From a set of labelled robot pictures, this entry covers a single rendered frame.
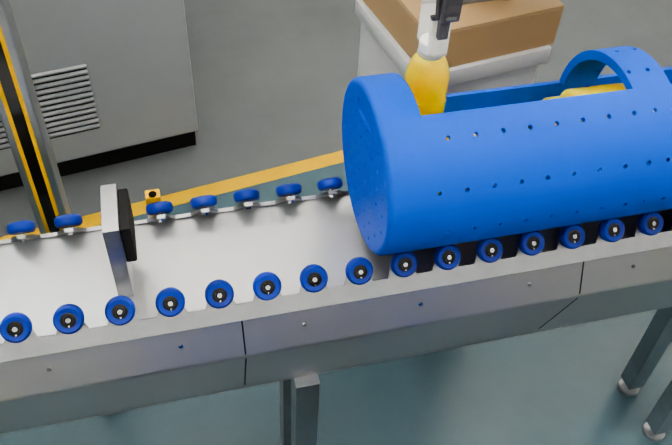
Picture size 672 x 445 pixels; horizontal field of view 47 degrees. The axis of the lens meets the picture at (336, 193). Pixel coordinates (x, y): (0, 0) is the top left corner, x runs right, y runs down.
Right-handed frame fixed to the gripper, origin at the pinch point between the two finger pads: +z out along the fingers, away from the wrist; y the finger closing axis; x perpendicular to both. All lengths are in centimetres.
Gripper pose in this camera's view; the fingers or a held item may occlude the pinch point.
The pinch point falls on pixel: (434, 27)
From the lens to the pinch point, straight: 117.7
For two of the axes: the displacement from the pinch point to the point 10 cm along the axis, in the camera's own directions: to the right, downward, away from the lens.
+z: -0.3, 7.0, 7.1
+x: 9.7, -1.5, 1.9
